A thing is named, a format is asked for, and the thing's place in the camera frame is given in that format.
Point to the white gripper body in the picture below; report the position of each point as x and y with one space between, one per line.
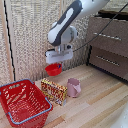
59 55

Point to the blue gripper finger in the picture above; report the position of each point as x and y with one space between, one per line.
60 65

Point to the red bowl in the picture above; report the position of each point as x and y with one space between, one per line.
53 69

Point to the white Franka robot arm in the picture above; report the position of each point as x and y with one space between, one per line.
71 20

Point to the red shopping basket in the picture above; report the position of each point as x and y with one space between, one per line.
22 103

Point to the pink mug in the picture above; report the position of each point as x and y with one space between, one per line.
73 87

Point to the red yellow snack box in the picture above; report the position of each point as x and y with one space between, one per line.
53 91

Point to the beige curtain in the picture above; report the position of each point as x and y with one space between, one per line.
30 36

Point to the brown drawer cabinet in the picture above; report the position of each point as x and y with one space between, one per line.
110 46

